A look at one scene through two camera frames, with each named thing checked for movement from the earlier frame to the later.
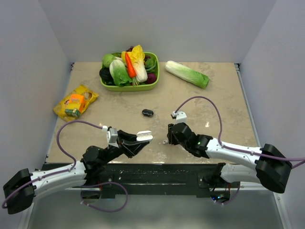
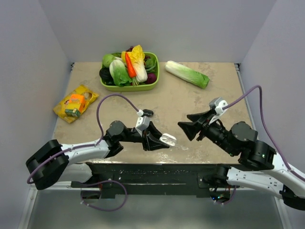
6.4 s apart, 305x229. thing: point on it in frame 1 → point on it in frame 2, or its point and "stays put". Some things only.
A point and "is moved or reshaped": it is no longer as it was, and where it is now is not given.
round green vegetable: (107, 59) stays put
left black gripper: (124, 143) → (145, 140)
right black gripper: (174, 134) → (203, 126)
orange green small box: (75, 105) stays put
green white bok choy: (118, 72) stays put
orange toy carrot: (130, 66) stays put
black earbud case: (147, 112) stays put
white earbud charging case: (144, 135) is moved or reshaped
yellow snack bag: (59, 108) stays put
